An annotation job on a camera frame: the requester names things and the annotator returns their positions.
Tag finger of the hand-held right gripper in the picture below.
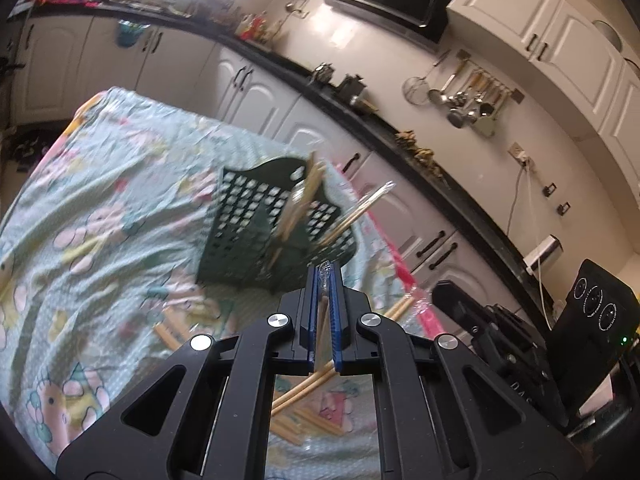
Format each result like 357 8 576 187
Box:
432 280 483 333

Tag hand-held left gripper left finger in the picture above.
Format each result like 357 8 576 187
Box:
55 264 322 480

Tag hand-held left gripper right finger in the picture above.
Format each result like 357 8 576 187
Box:
330 264 595 480

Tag single chopstick pair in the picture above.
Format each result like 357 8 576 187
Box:
271 259 337 413

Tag green plastic utensil basket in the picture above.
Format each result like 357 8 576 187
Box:
195 156 358 295

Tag bamboo chopsticks group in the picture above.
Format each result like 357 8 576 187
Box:
154 152 417 448

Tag pink plastic table cover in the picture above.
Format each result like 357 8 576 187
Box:
337 162 443 341

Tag white countertop appliance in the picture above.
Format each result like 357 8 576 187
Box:
521 235 564 277

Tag ginger roots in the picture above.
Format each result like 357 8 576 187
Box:
394 129 453 183

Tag pale green spatula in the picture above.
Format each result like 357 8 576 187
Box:
475 100 498 138

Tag dark steel ladle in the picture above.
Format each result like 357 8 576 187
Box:
446 95 476 128

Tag black kitchen countertop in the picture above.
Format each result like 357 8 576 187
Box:
10 0 571 321

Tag white lower cabinets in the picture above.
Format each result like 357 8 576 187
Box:
10 12 556 321

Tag white cabinets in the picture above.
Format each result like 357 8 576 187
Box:
10 12 556 321
446 0 640 171

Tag cartoon printed tablecloth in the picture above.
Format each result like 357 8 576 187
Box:
0 86 436 476

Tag white upper cabinets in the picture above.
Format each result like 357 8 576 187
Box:
446 0 640 171

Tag group of condiment bottles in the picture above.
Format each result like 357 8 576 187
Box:
237 10 283 45

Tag blue hanging bin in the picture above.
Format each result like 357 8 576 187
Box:
116 19 146 48

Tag power cable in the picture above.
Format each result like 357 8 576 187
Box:
505 160 561 321

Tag white wall socket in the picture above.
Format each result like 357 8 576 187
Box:
509 142 535 167

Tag steel spoon wooden handle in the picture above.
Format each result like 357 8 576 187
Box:
450 72 481 111

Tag wall utensil rail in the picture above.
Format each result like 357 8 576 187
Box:
457 50 523 103

